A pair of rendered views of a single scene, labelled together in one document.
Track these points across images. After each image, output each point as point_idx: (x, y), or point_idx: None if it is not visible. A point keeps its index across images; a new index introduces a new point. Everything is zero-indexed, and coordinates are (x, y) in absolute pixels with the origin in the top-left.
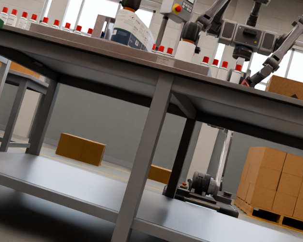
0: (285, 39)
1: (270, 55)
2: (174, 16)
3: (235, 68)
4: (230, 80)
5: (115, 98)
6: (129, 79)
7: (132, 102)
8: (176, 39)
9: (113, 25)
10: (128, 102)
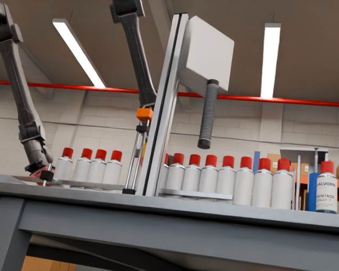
0: (26, 82)
1: (38, 120)
2: (197, 93)
3: (71, 156)
4: (68, 177)
5: (279, 269)
6: (219, 262)
7: (206, 258)
8: (174, 111)
9: (297, 160)
10: (225, 259)
